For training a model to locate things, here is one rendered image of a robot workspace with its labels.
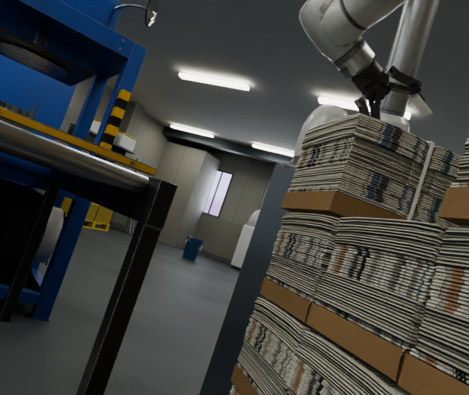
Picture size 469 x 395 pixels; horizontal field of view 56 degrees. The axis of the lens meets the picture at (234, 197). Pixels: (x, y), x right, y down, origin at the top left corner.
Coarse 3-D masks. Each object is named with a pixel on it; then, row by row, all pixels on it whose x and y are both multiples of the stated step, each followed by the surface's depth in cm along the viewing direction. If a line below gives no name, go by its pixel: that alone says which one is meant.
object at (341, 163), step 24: (336, 120) 103; (360, 120) 93; (312, 144) 113; (336, 144) 99; (360, 144) 93; (384, 144) 94; (408, 144) 96; (312, 168) 109; (336, 168) 96; (360, 168) 93; (384, 168) 95; (408, 168) 96; (360, 192) 93; (384, 192) 95; (336, 216) 94
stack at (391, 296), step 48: (288, 240) 108; (336, 240) 86; (384, 240) 71; (432, 240) 61; (288, 288) 99; (336, 288) 80; (384, 288) 68; (432, 288) 60; (288, 336) 91; (384, 336) 64; (432, 336) 55; (288, 384) 83; (336, 384) 69; (384, 384) 61
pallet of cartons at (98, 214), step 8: (64, 200) 802; (64, 208) 800; (96, 208) 849; (104, 208) 876; (64, 216) 889; (88, 216) 826; (96, 216) 857; (104, 216) 885; (88, 224) 847; (104, 224) 890
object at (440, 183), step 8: (448, 152) 98; (440, 160) 98; (448, 160) 98; (456, 160) 99; (440, 168) 98; (448, 168) 99; (456, 168) 99; (440, 176) 98; (448, 176) 99; (456, 176) 99; (432, 184) 98; (440, 184) 98; (448, 184) 99; (432, 192) 98; (440, 192) 98; (432, 200) 98; (440, 200) 98; (424, 208) 97; (432, 208) 98; (440, 208) 99; (424, 216) 98; (432, 216) 98; (440, 224) 99; (448, 224) 99; (456, 224) 100
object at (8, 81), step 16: (0, 64) 405; (16, 64) 412; (0, 80) 406; (16, 80) 413; (32, 80) 421; (48, 80) 428; (0, 96) 408; (16, 96) 415; (32, 96) 422; (48, 96) 430; (64, 96) 438; (32, 112) 424; (48, 112) 431; (64, 112) 439; (64, 128) 441; (0, 176) 415
